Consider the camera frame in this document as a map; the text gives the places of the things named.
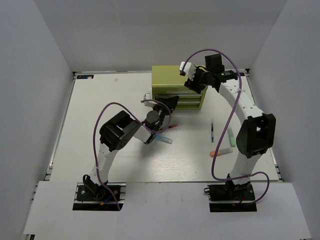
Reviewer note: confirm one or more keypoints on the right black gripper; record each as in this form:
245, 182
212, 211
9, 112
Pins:
194, 86

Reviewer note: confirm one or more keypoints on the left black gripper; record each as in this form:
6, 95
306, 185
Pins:
171, 102

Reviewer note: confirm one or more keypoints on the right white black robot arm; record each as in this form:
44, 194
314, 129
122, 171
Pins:
257, 131

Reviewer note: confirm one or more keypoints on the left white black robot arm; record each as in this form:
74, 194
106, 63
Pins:
117, 132

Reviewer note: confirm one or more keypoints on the green metal drawer chest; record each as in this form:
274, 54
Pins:
166, 82

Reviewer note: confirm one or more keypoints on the red gel pen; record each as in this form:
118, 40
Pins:
169, 127

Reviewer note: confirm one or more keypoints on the blue highlighter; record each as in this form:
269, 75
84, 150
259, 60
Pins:
164, 139

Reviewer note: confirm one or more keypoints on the green gel pen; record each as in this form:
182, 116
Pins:
212, 130

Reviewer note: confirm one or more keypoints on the green highlighter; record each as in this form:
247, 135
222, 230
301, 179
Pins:
231, 137

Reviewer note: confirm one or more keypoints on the orange highlighter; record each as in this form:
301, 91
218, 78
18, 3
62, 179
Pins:
221, 152

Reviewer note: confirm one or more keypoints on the left blue corner label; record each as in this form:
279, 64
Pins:
90, 76

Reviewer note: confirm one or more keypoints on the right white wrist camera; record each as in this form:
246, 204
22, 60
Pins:
187, 69

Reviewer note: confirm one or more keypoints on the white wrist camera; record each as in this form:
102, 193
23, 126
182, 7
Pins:
148, 101
187, 69

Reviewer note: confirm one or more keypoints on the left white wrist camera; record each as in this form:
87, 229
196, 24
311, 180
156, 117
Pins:
148, 101

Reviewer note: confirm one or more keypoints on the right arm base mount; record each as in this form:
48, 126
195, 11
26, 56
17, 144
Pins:
226, 198

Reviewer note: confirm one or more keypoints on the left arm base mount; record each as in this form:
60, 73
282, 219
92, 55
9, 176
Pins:
84, 199

